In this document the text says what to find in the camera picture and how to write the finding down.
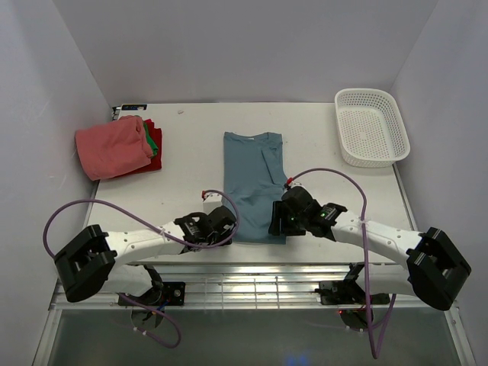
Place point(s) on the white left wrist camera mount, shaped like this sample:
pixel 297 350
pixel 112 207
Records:
pixel 211 201

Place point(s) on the aluminium table front rail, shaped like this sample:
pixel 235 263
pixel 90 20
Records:
pixel 250 287

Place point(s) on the green folded t shirt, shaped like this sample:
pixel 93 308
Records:
pixel 152 137

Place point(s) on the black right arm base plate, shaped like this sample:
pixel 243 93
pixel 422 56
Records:
pixel 340 292

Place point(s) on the white perforated plastic basket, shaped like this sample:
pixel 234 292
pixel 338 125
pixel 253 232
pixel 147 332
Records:
pixel 370 128

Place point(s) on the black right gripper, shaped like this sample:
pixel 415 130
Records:
pixel 280 210

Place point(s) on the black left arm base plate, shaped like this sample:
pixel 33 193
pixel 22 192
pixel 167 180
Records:
pixel 171 291

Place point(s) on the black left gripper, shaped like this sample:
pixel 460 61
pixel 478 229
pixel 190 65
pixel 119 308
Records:
pixel 223 236

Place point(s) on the dark red folded t shirt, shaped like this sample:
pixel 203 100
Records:
pixel 130 158

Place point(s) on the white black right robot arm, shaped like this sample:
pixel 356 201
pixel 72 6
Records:
pixel 426 265

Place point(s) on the blue label sticker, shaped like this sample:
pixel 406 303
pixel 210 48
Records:
pixel 134 107

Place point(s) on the pink folded t shirt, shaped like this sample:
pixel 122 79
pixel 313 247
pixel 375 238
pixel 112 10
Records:
pixel 92 144

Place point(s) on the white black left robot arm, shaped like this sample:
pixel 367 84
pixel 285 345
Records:
pixel 98 261

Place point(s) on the blue t shirt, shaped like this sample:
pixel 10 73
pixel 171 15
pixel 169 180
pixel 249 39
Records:
pixel 254 179

